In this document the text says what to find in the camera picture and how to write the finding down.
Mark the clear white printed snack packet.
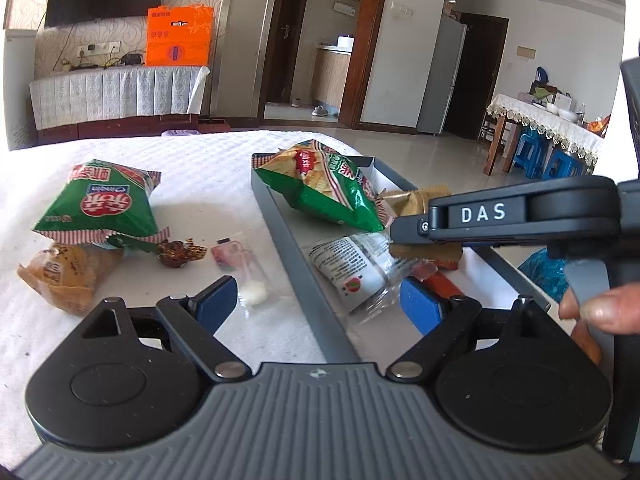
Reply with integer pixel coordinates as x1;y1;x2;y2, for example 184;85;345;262
307;233;419;325

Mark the dining table with lace cloth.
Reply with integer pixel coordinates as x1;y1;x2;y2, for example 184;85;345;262
483;93;604;176

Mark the large shrimp chips bag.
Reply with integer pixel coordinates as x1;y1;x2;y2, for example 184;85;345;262
252;140;388;233

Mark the person right hand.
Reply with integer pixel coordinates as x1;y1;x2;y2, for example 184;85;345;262
559;283;640;365

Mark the pink small candy packet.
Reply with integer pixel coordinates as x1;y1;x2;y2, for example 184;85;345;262
210;237;270;310

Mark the orange snack packet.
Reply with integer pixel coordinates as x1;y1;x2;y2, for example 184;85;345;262
412;260;463;299

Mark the dark red candy wrapper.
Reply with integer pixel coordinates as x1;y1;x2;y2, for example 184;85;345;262
156;238;207;269

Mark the blue plastic bag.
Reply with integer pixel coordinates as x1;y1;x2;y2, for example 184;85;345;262
518;248;568;302

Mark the orange gift box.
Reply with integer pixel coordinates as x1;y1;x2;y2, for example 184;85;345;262
144;4;215;66

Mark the dark red TV cabinet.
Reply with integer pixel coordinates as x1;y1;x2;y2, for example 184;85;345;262
37;114;232;145

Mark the white lace cabinet cloth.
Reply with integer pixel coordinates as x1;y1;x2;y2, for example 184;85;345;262
29;66;209;130

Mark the small green shrimp chips bag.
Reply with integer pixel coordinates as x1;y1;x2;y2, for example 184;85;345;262
32;159;170;252

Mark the purple detergent bottle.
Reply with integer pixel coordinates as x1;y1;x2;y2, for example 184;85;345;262
160;129;200;138

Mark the blue plastic stool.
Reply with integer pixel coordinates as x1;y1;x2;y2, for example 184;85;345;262
542;148;586;180
513;128;549;179

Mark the dark grey tray box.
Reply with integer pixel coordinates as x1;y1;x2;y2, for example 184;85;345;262
249;152;554;365

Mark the grey refrigerator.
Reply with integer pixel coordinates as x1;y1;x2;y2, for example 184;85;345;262
416;15;468;136

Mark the brown bread snack packet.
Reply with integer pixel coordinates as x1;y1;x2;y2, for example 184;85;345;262
17;243;125;316

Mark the white chest freezer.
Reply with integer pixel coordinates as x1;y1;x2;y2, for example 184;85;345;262
1;29;37;153

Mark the olive brown snack packet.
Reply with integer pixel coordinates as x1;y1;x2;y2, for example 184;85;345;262
381;184;463;270

